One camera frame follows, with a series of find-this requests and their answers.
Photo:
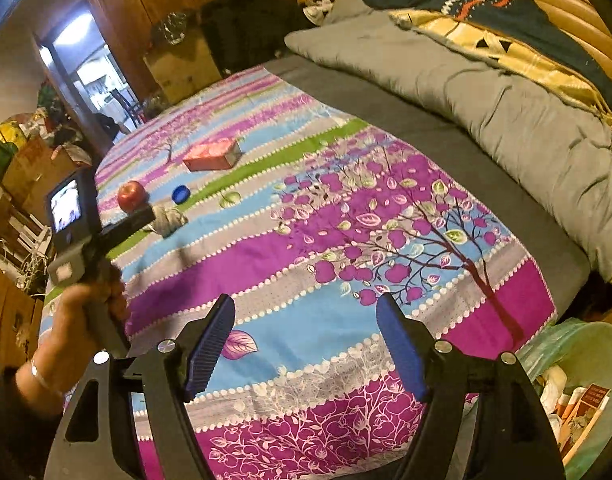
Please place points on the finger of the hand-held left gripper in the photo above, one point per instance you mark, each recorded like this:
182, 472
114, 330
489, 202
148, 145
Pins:
133, 223

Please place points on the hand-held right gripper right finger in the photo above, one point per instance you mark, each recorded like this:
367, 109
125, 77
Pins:
403, 350

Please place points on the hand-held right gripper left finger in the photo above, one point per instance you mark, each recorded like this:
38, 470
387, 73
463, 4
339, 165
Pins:
211, 345

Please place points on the person's left forearm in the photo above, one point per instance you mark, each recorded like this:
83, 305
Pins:
16, 415

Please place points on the person's left hand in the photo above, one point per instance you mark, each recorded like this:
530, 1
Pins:
76, 327

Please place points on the red apple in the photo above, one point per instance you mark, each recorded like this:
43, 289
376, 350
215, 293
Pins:
132, 196

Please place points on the beige twine ball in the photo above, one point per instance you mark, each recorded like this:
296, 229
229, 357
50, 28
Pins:
168, 220

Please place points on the large brown cardboard box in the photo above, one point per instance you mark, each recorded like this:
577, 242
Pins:
61, 165

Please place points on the blue bottle cap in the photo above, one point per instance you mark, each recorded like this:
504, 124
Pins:
181, 193

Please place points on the red printed cardboard box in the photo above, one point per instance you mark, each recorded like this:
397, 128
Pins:
31, 162

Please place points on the pile of bags and clothes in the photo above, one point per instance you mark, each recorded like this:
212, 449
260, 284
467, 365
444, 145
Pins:
56, 120

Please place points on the yellow and green bag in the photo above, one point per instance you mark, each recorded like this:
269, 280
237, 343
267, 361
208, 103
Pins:
3, 146

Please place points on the pink tissue box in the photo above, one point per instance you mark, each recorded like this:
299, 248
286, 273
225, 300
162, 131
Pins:
212, 156

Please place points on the purple tree printed bedsheet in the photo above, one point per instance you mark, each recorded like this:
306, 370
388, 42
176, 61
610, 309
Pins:
286, 270

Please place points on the dark dining chair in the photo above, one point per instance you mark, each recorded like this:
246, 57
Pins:
128, 106

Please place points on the wooden dresser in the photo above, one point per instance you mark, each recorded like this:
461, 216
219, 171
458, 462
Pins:
11, 310

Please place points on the plain cardboard box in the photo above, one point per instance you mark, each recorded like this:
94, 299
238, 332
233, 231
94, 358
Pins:
176, 57
196, 85

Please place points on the black and silver bag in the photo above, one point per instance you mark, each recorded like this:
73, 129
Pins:
168, 27

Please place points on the black coat pile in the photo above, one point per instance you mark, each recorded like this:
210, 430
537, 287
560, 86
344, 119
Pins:
246, 30

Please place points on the dark grey bed sheet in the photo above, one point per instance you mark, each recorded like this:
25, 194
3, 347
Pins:
385, 110

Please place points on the grey quilt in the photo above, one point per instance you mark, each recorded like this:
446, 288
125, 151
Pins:
485, 105

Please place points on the white crumpled cloth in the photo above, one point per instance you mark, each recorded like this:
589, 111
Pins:
321, 8

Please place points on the wooden headboard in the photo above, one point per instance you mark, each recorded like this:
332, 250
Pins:
560, 5

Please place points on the dark wooden door frame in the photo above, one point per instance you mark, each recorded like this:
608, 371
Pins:
61, 75

